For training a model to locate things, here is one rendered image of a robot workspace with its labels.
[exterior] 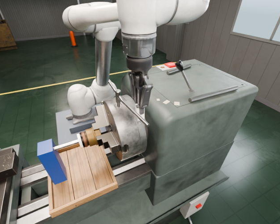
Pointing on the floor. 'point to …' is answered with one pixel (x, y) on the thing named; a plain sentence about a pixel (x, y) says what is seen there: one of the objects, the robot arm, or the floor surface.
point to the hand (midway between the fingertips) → (140, 111)
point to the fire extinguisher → (72, 39)
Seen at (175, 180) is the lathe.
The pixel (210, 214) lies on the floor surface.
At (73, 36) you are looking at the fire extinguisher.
